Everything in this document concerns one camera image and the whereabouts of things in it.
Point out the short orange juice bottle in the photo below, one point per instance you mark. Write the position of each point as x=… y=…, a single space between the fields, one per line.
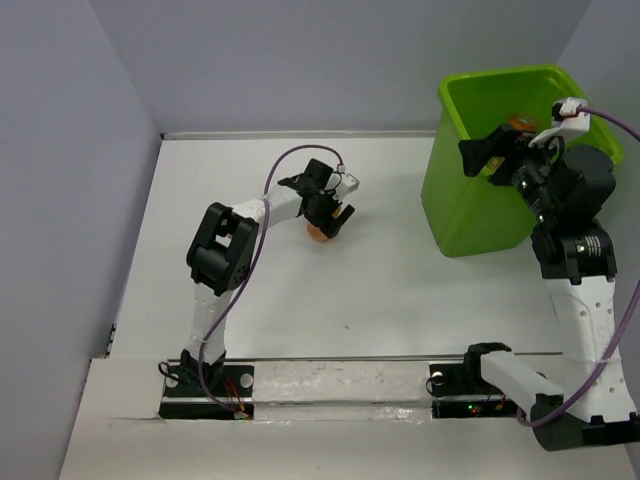
x=315 y=226

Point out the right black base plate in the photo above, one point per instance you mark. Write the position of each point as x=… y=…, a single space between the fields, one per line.
x=454 y=396

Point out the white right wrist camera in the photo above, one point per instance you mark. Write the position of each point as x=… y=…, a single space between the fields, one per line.
x=570 y=120

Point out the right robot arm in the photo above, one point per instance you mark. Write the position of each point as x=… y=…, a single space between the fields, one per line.
x=592 y=406

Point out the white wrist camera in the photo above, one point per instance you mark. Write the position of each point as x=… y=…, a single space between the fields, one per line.
x=342 y=184
x=570 y=120

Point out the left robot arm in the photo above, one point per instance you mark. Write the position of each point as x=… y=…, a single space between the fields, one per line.
x=227 y=245

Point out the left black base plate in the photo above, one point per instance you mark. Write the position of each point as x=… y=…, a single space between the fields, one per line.
x=183 y=398

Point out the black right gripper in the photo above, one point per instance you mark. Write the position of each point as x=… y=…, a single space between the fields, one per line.
x=516 y=143

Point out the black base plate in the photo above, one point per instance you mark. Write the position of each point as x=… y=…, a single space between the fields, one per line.
x=183 y=398
x=454 y=396

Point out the long orange drink bottle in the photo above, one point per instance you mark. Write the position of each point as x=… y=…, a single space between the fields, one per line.
x=523 y=122

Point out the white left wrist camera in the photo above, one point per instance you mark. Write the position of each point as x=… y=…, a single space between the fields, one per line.
x=342 y=184

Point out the green plastic bin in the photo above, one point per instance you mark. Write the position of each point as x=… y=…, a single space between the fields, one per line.
x=471 y=216

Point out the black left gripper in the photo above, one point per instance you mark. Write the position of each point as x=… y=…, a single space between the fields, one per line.
x=325 y=223

